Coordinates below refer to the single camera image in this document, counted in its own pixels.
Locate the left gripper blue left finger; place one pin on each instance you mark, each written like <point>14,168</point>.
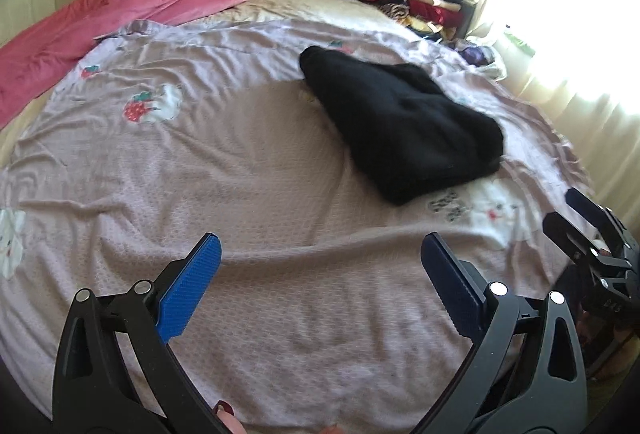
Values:
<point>188,280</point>

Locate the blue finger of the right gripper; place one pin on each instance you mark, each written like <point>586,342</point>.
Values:
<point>607,224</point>
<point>576,246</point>

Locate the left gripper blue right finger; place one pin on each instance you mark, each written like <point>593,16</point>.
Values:
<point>456,287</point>

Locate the black sweater orange cuffs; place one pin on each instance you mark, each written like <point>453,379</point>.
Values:
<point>403,132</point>

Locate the white bag of clothes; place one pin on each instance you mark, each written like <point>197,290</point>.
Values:
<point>485,58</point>

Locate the person's left hand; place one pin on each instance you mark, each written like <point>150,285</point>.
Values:
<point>225,414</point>

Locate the lilac strawberry print bedsheet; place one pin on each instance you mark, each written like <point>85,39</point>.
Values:
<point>321,312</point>

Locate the pink quilt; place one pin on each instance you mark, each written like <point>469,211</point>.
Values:
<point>41,55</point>

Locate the cream bed sheet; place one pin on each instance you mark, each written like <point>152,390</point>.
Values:
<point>347,14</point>

